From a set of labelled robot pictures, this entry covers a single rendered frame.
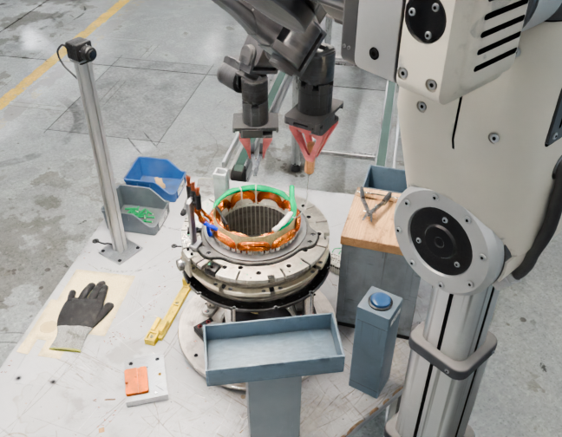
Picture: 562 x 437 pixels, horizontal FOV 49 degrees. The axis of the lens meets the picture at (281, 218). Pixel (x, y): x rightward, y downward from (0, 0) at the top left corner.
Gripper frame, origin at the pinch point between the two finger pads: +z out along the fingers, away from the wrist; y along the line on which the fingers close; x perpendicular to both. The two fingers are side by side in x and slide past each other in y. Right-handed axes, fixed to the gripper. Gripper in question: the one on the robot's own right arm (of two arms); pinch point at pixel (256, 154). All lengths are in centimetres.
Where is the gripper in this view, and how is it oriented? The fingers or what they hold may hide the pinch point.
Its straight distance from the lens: 145.4
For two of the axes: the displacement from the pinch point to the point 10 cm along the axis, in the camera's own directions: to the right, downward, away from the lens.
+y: -10.0, 0.1, -0.1
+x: 0.2, 6.4, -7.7
